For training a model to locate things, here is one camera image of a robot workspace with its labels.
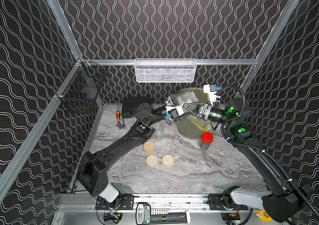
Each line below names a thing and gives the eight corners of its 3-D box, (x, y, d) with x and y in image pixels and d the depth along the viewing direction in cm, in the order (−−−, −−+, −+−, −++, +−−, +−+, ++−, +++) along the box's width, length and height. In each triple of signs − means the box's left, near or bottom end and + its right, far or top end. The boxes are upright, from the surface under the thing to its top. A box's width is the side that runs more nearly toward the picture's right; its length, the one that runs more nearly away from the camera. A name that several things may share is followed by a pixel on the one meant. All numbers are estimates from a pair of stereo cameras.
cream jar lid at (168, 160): (162, 166, 89) (162, 165, 87) (162, 155, 93) (162, 154, 92) (174, 166, 89) (174, 165, 87) (173, 155, 94) (173, 154, 92)
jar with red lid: (199, 149, 96) (203, 140, 86) (197, 142, 100) (202, 132, 90) (209, 149, 96) (214, 140, 86) (207, 142, 100) (212, 132, 90)
